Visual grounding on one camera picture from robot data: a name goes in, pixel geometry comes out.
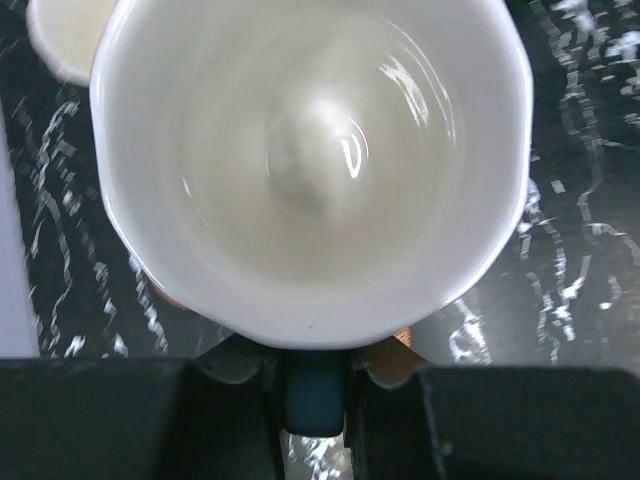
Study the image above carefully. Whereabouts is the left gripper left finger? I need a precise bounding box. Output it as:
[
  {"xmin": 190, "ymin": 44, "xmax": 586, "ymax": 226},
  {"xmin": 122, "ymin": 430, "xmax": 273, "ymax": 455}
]
[{"xmin": 1, "ymin": 336, "xmax": 285, "ymax": 479}]

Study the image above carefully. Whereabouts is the white cup dark body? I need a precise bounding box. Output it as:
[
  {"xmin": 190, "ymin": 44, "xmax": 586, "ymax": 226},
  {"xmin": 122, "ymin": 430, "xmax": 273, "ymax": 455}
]
[{"xmin": 25, "ymin": 0, "xmax": 117, "ymax": 87}]

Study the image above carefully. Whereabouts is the light blue cup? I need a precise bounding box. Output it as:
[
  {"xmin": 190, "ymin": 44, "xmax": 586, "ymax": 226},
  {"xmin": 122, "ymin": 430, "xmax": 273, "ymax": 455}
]
[{"xmin": 88, "ymin": 0, "xmax": 535, "ymax": 437}]

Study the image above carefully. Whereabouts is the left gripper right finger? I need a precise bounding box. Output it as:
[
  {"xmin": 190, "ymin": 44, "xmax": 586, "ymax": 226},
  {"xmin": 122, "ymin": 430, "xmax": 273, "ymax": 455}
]
[{"xmin": 346, "ymin": 350, "xmax": 639, "ymax": 479}]

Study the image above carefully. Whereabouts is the light brown wooden coaster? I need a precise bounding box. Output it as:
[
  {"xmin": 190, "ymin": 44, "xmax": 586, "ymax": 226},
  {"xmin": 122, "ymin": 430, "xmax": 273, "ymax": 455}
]
[{"xmin": 145, "ymin": 331, "xmax": 427, "ymax": 403}]

